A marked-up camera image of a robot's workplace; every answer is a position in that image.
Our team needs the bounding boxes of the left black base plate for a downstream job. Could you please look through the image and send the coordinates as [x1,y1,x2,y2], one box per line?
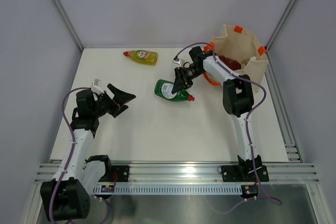
[99,165,130,183]

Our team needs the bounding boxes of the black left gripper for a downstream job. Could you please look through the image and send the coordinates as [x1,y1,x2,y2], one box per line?
[92,84,135,118]

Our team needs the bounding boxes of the red dish soap bottle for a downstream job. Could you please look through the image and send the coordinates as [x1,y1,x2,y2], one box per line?
[218,55,242,71]

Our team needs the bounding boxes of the left aluminium frame post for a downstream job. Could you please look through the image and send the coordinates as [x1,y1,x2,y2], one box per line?
[51,0,84,52]

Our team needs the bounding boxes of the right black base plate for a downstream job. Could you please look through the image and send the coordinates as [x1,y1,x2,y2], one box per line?
[220,165,270,183]

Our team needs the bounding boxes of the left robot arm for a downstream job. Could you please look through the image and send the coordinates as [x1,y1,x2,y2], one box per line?
[40,79,136,223]

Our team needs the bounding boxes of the white slotted cable duct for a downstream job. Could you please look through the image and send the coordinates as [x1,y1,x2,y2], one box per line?
[93,185,242,195]

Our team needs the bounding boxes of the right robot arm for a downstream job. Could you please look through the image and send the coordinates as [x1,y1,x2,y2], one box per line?
[172,43,266,182]

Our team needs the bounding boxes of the aluminium frame post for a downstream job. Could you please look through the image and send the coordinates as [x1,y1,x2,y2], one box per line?
[264,0,314,51]
[51,0,84,52]

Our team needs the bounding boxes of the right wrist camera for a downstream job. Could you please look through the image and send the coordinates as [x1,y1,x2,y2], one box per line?
[173,56,183,66]

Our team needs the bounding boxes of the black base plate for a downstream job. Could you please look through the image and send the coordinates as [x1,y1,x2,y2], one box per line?
[220,165,270,183]
[99,165,130,183]

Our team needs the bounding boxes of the right aluminium frame post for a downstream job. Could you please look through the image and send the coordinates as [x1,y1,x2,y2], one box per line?
[264,0,314,51]

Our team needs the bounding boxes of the yellow dish soap bottle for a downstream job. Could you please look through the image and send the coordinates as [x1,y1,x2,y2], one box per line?
[123,50,159,66]

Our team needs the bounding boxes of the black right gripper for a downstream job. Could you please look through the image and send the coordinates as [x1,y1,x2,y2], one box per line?
[172,65,205,94]

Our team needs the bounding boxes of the beige canvas bag orange handles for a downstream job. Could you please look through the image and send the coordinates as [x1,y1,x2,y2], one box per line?
[204,25,268,84]

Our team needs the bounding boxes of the green dish soap bottle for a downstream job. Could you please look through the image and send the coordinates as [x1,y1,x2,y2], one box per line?
[154,79,195,102]

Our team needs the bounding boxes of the aluminium mounting rail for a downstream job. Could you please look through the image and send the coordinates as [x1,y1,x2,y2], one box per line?
[34,162,320,185]

